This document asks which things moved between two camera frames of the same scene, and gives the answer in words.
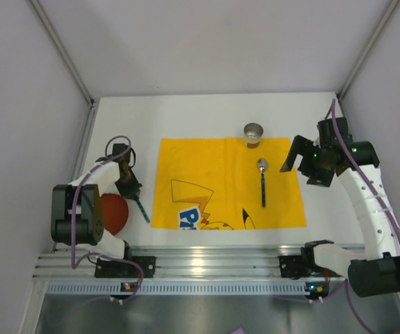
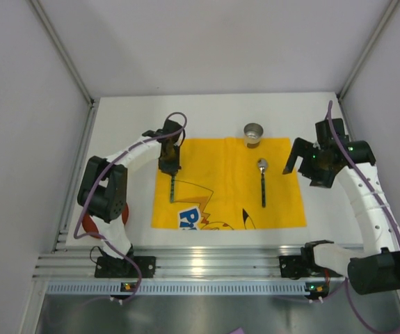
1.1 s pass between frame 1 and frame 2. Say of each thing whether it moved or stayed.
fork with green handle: moved
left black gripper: moved
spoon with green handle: stayed
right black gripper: stayed
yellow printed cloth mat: stayed
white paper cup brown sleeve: stayed
